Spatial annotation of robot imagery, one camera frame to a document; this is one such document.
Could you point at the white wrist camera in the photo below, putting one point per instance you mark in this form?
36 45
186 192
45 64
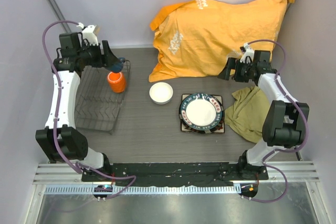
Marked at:
248 53
89 34

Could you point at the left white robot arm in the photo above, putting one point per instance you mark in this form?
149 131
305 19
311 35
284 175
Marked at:
59 139

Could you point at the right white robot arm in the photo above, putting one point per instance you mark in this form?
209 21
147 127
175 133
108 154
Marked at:
285 126

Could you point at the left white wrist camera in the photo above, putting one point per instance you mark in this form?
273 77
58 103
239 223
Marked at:
89 34

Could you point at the olive green cloth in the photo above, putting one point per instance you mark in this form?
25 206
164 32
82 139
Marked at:
248 113

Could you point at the blue cup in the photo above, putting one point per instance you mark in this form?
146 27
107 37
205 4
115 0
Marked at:
118 66

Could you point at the orange pillowcase cloth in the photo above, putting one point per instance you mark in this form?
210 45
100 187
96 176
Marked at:
195 38

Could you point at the black rimmed round plate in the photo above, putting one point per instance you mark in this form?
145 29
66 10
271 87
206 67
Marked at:
220 124

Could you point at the white round plate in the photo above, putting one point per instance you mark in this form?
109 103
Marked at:
201 112

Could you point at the black wire dish rack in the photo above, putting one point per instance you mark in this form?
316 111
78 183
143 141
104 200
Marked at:
97 107

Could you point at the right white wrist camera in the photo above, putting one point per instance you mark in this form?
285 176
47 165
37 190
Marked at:
248 53

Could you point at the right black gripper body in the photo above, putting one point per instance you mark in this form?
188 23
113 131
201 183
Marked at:
242 72

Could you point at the white cable duct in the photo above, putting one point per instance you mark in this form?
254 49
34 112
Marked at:
103 189

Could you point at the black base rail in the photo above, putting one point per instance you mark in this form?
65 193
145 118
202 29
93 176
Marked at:
209 174

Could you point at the white ribbed bowl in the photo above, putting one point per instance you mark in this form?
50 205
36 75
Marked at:
161 93

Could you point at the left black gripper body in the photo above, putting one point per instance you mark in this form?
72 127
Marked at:
91 54

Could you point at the orange cup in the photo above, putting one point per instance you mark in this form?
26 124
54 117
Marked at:
117 82

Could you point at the square floral plate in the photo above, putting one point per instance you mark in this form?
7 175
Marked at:
221 98

